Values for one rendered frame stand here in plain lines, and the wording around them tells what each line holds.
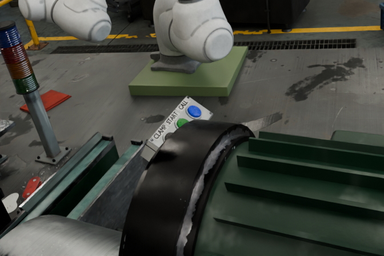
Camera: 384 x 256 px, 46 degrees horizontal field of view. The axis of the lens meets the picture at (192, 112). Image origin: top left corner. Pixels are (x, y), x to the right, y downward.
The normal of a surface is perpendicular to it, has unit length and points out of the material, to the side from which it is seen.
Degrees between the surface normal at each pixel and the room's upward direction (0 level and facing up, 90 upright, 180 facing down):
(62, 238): 17
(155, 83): 3
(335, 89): 0
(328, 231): 22
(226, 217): 30
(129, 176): 90
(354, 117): 0
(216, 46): 95
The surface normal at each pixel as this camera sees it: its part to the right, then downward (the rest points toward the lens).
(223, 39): 0.44, 0.52
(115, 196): 0.89, 0.11
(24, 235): -0.08, -0.92
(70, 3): -0.38, -0.24
